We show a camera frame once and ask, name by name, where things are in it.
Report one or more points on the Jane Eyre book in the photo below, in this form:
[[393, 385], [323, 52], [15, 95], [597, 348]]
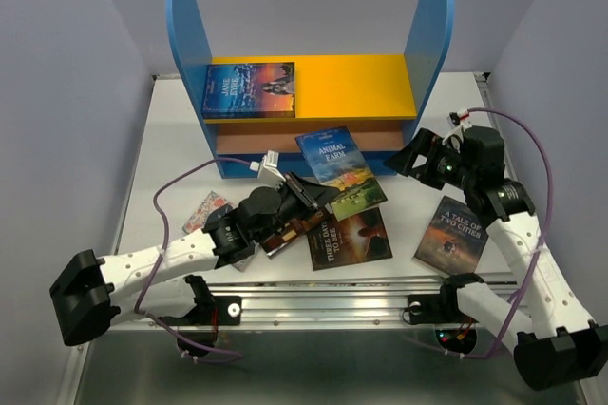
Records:
[[249, 90]]

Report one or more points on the aluminium mounting rail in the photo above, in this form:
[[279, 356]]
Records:
[[189, 302]]

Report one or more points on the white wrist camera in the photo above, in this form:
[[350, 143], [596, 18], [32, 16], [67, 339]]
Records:
[[266, 169], [460, 121]]

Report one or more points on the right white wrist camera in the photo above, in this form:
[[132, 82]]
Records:
[[460, 121]]

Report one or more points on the brown Edward Tulane book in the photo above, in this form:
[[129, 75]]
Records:
[[293, 230]]

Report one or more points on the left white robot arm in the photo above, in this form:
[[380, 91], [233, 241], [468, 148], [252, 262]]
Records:
[[142, 272]]

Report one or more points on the Animal Farm book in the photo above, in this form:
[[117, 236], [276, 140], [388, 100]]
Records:
[[336, 161]]

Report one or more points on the blue yellow wooden bookshelf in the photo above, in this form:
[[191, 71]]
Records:
[[379, 98]]

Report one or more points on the Little Women book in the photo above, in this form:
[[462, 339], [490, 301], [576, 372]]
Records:
[[212, 208]]

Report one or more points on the Three Days to See book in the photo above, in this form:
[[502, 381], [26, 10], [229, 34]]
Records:
[[360, 238]]

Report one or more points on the Tale of Two Cities book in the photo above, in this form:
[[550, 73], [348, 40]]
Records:
[[454, 240]]

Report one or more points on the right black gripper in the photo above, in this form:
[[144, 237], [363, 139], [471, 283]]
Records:
[[427, 144]]

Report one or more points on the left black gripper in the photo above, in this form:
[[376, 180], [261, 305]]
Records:
[[314, 194]]

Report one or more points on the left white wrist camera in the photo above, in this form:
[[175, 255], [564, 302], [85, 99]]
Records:
[[266, 169]]

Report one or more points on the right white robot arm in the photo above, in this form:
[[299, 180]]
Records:
[[551, 336]]

